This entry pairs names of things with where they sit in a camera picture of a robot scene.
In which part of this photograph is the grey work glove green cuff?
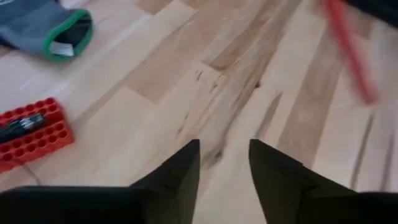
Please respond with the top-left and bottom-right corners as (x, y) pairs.
(0, 0), (93, 62)

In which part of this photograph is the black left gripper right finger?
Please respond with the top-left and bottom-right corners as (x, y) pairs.
(248, 139), (398, 224)

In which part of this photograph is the thin red cord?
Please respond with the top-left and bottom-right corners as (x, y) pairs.
(322, 0), (381, 106)

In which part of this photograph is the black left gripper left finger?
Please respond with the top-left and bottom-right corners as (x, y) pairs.
(0, 139), (200, 224)

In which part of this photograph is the red bit holder block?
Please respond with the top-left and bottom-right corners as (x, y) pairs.
(0, 97), (75, 174)

